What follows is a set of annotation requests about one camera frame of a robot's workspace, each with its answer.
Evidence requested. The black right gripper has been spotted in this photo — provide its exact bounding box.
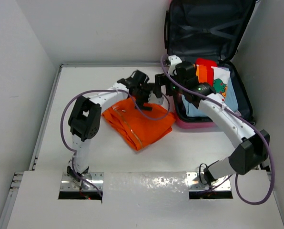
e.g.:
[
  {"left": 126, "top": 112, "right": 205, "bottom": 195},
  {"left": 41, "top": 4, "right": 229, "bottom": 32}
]
[{"left": 153, "top": 71, "right": 186, "bottom": 98}]

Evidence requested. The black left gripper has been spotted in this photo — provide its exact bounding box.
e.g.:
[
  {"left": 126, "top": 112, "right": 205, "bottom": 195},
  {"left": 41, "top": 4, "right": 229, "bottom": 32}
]
[{"left": 134, "top": 83, "right": 155, "bottom": 110}]

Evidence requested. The orange jacket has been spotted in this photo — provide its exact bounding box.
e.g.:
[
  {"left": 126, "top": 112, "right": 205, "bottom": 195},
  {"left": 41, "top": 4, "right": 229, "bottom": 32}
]
[{"left": 102, "top": 98, "right": 176, "bottom": 151}]

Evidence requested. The pink suitcase with dark lining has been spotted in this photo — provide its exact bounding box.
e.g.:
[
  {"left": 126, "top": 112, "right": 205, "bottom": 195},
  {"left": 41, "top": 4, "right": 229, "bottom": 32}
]
[{"left": 164, "top": 0, "right": 255, "bottom": 124}]

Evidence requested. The frog print shirt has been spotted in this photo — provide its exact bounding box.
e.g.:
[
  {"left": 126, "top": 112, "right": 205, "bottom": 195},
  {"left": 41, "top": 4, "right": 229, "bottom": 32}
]
[{"left": 194, "top": 58, "right": 230, "bottom": 103}]

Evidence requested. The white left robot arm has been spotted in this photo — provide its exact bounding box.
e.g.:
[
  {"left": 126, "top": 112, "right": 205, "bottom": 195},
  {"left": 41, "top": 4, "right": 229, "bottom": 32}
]
[{"left": 60, "top": 70, "right": 152, "bottom": 184}]

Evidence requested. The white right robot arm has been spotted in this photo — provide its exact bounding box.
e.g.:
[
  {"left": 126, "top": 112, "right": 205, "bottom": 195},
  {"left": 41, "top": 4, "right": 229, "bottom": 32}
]
[{"left": 155, "top": 54, "right": 271, "bottom": 185}]

